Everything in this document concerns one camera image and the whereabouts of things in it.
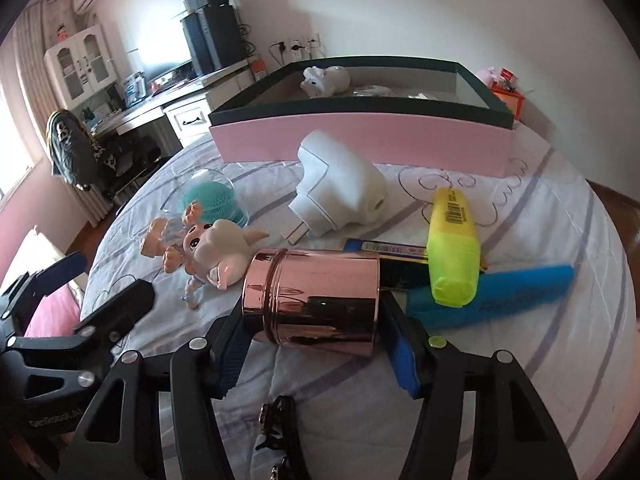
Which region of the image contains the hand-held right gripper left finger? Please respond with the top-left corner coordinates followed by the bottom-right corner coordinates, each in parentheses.
top-left (60, 305), bottom-right (251, 480)

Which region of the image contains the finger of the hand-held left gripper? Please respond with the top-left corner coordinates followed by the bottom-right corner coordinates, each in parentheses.
top-left (0, 252), bottom-right (88, 336)
top-left (10, 279), bottom-right (156, 361)

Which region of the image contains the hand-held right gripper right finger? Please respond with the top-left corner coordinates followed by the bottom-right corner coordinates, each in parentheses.
top-left (380, 292), bottom-right (571, 480)

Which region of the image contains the rose gold metal can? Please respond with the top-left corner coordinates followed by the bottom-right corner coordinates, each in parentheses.
top-left (241, 247), bottom-right (382, 358)

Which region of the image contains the pig figurine toy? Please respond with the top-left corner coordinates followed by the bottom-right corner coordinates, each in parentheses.
top-left (139, 202), bottom-right (271, 311)

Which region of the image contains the blue paper box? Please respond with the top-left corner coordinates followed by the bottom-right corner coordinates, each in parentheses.
top-left (342, 239), bottom-right (488, 293)

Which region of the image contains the blue highlighter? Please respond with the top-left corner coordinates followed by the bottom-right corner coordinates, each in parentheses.
top-left (405, 263), bottom-right (576, 331)

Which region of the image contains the yellow highlighter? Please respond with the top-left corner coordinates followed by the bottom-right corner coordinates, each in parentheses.
top-left (426, 186), bottom-right (482, 308)

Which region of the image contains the teal brush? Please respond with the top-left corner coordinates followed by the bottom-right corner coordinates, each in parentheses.
top-left (162, 167), bottom-right (251, 228)

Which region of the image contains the white plug adapter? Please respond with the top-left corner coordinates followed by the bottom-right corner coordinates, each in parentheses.
top-left (282, 129), bottom-right (387, 247)

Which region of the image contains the pink storage box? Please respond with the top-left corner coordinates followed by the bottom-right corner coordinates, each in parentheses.
top-left (208, 57), bottom-right (516, 178)

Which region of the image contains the white piggy bank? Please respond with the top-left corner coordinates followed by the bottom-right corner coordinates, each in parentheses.
top-left (300, 65), bottom-right (351, 98)

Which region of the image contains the pink pillow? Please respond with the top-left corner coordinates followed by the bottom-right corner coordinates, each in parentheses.
top-left (22, 285), bottom-right (83, 338)

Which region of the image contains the black clip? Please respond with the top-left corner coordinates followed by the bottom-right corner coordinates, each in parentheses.
top-left (255, 395), bottom-right (301, 480)

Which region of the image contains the white radiator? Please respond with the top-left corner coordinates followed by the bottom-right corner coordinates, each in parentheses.
top-left (75, 187), bottom-right (113, 226)

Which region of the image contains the dark printed jacket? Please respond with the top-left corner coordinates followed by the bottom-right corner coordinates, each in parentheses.
top-left (45, 110), bottom-right (96, 191)

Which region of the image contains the black office chair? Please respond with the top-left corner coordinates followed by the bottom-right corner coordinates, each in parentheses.
top-left (75, 130), bottom-right (166, 201)

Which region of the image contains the window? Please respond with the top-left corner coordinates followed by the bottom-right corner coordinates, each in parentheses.
top-left (0, 85), bottom-right (38, 201)

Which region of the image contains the blue white box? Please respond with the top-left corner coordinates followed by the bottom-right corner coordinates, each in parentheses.
top-left (122, 74), bottom-right (148, 106)

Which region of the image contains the white desk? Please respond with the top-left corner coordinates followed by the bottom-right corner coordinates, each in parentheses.
top-left (92, 57), bottom-right (266, 153)

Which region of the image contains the white glass-door cabinet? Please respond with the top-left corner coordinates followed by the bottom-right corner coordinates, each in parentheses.
top-left (44, 24), bottom-right (118, 108)

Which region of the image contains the beige curtain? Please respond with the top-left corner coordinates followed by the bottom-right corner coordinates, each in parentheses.
top-left (10, 2), bottom-right (76, 171)

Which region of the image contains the black monitor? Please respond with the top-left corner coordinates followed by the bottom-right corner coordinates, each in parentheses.
top-left (137, 45), bottom-right (193, 81)

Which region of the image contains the black computer tower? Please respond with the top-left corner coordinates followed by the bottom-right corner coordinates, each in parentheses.
top-left (180, 4), bottom-right (248, 77)

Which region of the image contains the red toy box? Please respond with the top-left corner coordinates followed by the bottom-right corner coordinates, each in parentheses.
top-left (490, 80), bottom-right (525, 121)

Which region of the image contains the white wall socket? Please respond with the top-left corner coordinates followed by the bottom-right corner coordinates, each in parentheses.
top-left (274, 34), bottom-right (321, 53)

